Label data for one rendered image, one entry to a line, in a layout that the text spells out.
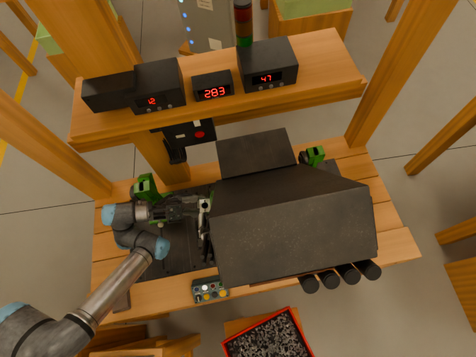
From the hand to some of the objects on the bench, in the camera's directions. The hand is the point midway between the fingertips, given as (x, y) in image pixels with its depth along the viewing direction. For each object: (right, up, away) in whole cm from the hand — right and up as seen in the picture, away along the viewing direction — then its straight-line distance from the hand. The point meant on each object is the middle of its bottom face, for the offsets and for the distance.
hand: (202, 203), depth 105 cm
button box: (+2, -40, +17) cm, 44 cm away
